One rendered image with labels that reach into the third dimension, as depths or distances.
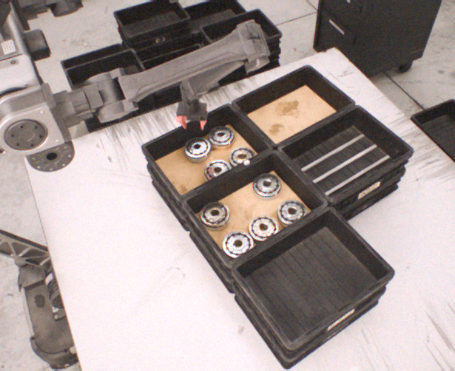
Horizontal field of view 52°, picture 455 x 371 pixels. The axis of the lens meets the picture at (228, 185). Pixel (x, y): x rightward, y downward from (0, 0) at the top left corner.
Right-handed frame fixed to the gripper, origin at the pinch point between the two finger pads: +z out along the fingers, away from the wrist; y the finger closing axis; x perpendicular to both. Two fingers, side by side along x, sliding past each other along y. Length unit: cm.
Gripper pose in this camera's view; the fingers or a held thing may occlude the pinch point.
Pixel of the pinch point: (194, 126)
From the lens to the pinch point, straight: 172.0
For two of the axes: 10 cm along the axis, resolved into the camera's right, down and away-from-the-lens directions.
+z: 0.3, 5.9, 8.1
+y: -9.9, -0.7, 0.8
